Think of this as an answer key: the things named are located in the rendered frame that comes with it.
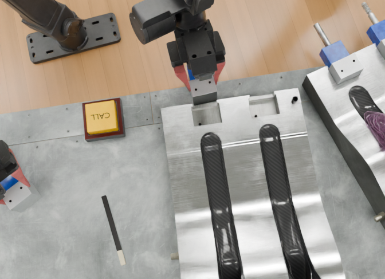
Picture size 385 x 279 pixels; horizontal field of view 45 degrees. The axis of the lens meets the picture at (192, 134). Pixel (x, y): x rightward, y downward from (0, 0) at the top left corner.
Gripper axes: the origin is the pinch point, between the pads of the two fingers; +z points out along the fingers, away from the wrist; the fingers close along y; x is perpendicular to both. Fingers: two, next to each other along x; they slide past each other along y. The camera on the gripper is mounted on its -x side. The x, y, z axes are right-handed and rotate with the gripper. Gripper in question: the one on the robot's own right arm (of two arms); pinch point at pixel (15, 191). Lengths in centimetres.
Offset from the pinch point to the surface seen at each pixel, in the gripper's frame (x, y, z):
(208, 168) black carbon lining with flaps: -19.9, 30.9, 7.0
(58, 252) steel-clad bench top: -9.6, -1.2, 10.6
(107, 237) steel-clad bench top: -13.0, 8.0, 12.5
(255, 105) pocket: -15.5, 45.9, 6.7
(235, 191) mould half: -25.6, 31.9, 10.0
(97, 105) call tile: 4.0, 22.4, -1.2
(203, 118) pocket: -11.7, 36.6, 4.6
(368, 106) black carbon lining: -27, 63, 15
